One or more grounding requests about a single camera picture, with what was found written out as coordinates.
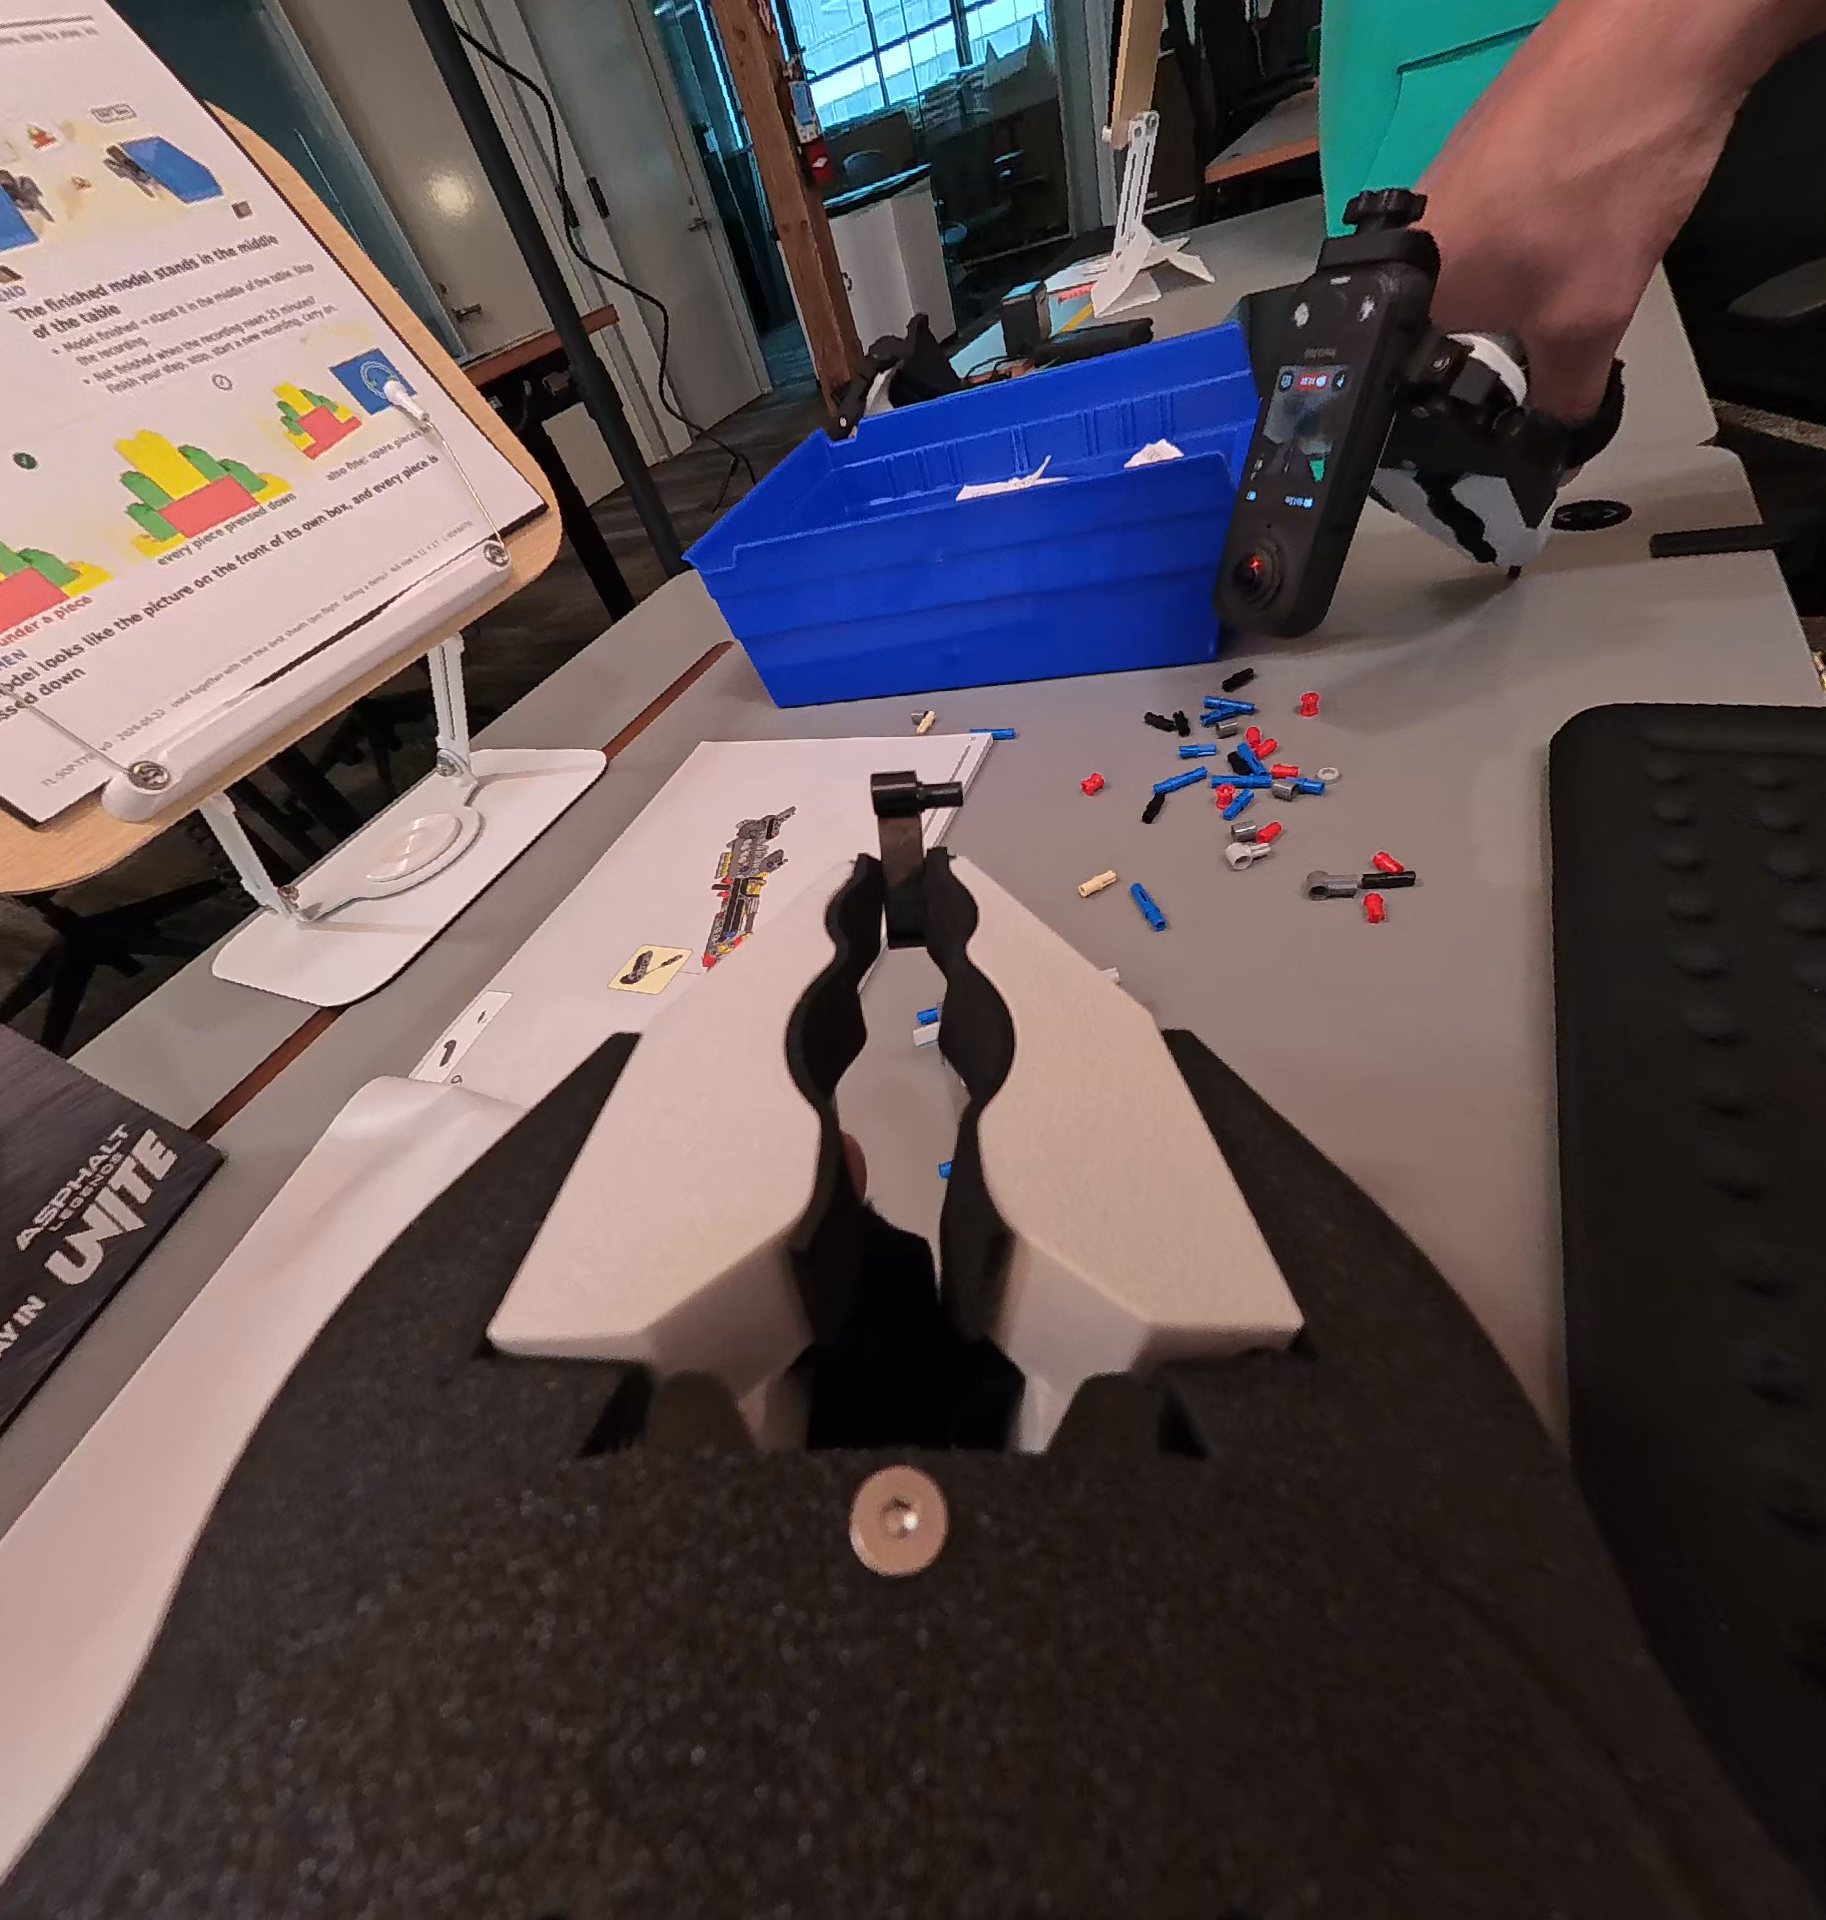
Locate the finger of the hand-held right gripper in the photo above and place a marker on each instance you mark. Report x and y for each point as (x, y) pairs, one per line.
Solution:
(1423, 501)
(1519, 517)

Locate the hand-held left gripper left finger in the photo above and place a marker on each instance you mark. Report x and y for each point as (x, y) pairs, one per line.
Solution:
(673, 1200)

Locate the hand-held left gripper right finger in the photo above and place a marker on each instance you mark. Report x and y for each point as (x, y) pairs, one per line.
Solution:
(1139, 1200)

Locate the white lego instruction booklet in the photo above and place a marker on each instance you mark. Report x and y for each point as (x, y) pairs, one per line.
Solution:
(628, 900)

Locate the black angled lego beam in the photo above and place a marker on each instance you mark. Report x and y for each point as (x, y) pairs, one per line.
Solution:
(904, 885)

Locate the person's right forearm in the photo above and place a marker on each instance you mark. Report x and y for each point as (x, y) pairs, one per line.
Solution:
(1618, 105)

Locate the scattered loose lego pieces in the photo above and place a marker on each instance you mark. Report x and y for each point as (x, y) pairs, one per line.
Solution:
(1228, 766)

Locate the grey lego connector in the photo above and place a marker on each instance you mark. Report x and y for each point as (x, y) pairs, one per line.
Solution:
(1325, 885)

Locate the black lego set box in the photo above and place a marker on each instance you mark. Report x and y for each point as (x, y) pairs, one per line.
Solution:
(59, 1245)

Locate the person's right hand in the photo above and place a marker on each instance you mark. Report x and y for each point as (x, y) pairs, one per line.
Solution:
(1543, 286)

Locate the small white paper scrap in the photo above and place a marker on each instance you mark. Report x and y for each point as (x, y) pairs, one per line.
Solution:
(1154, 453)

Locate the white printed paper sheet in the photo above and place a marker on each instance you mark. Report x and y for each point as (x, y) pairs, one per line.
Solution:
(1010, 483)

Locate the small black box device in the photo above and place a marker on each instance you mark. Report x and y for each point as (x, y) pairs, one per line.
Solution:
(1028, 317)

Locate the teal tote bag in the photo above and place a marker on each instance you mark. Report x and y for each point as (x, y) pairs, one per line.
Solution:
(1378, 90)

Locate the black mesh office chair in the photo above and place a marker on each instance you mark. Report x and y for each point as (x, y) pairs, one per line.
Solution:
(1799, 226)

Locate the blue plastic bin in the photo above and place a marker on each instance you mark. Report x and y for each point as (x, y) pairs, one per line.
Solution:
(928, 600)

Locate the black bundled object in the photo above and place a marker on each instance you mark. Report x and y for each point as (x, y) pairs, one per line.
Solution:
(899, 375)

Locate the wooden support column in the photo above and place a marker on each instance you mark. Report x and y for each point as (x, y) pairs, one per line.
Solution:
(793, 226)

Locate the black tripod pole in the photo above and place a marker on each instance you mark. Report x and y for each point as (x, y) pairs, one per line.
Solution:
(554, 271)

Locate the printed instruction sheet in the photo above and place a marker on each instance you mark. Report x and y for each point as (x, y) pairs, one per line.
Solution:
(179, 375)

